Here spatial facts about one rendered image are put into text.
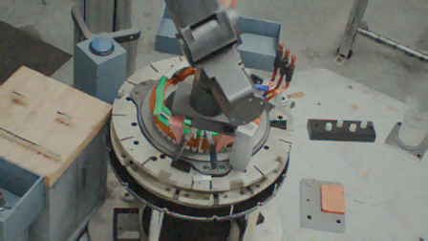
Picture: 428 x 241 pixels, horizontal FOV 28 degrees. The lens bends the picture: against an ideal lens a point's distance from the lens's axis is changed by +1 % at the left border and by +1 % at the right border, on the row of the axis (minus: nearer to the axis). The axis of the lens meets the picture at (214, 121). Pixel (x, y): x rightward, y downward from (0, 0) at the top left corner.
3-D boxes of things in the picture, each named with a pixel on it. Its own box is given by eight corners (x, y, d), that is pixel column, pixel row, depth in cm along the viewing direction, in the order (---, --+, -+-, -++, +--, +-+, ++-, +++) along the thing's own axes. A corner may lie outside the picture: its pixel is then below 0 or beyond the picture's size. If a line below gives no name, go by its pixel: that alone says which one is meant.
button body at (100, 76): (120, 139, 186) (126, 51, 168) (94, 152, 182) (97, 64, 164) (101, 120, 189) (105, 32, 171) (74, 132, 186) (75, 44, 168)
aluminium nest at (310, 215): (344, 233, 176) (346, 226, 174) (300, 227, 175) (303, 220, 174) (341, 188, 184) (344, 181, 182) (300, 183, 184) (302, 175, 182)
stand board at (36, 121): (50, 187, 141) (50, 178, 139) (-49, 142, 145) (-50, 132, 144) (113, 115, 154) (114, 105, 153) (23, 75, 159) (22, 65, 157)
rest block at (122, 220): (138, 217, 167) (139, 209, 166) (139, 239, 164) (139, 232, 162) (117, 217, 167) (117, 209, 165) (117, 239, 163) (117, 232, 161)
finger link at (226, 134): (227, 168, 133) (239, 128, 126) (182, 159, 133) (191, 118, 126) (232, 137, 138) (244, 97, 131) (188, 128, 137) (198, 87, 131)
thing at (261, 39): (260, 119, 196) (283, 22, 176) (256, 153, 188) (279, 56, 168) (154, 99, 196) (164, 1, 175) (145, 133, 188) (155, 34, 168)
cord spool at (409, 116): (417, 154, 193) (427, 132, 188) (391, 142, 195) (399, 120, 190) (426, 137, 198) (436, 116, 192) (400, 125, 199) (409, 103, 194)
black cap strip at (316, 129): (374, 142, 195) (376, 136, 194) (310, 140, 193) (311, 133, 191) (370, 126, 199) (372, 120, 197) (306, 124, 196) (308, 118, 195)
